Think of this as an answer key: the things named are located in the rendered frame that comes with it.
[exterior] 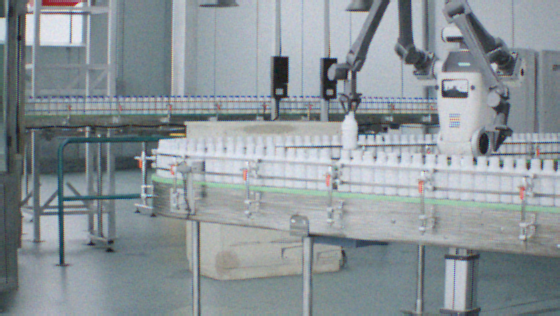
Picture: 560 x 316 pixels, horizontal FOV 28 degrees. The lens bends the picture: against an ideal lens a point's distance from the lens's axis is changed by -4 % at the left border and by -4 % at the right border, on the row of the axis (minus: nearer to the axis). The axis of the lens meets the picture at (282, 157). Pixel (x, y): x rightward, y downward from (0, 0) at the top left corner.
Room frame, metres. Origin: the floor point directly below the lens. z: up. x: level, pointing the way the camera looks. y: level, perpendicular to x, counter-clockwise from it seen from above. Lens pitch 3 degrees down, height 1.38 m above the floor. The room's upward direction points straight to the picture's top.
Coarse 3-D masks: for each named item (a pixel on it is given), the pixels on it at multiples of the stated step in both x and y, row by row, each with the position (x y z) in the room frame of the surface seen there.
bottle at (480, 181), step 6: (480, 162) 4.22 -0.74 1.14; (486, 162) 4.22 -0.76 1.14; (480, 168) 4.21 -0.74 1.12; (486, 168) 4.21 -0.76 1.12; (474, 174) 4.24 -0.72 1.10; (474, 180) 4.23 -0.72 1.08; (480, 180) 4.20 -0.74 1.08; (486, 180) 4.20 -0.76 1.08; (474, 186) 4.23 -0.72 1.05; (480, 186) 4.20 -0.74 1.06; (474, 192) 4.23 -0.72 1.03; (474, 198) 4.22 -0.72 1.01; (480, 198) 4.20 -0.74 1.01
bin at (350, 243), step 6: (318, 240) 5.09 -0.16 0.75; (324, 240) 5.07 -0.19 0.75; (330, 240) 5.04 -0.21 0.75; (336, 240) 5.02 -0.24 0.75; (342, 240) 5.00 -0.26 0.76; (348, 240) 4.98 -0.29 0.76; (354, 240) 4.95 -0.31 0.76; (360, 240) 4.98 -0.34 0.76; (366, 240) 5.01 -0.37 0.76; (294, 246) 5.03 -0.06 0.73; (300, 246) 5.06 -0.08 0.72; (348, 246) 4.98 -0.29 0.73; (354, 246) 4.95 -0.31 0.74; (360, 246) 4.98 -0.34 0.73; (282, 252) 4.97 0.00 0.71; (318, 252) 4.84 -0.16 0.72; (324, 252) 4.87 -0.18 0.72; (318, 258) 4.84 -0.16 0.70
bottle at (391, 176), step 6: (390, 156) 4.49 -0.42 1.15; (396, 156) 4.49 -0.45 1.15; (390, 162) 4.48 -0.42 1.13; (396, 162) 4.48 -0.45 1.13; (390, 174) 4.47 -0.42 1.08; (396, 174) 4.48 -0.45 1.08; (390, 180) 4.47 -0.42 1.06; (396, 180) 4.48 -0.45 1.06; (390, 192) 4.47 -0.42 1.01; (396, 192) 4.48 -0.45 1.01
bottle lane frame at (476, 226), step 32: (224, 192) 5.04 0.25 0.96; (256, 192) 4.91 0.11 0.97; (288, 192) 4.79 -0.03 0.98; (320, 192) 4.68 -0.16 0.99; (256, 224) 4.91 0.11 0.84; (288, 224) 4.79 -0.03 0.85; (320, 224) 4.68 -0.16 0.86; (352, 224) 4.57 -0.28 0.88; (384, 224) 4.46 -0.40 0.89; (416, 224) 4.36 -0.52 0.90; (448, 224) 4.26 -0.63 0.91; (480, 224) 4.16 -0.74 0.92; (512, 224) 4.07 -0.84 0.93; (544, 224) 3.98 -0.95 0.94; (544, 256) 3.98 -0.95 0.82
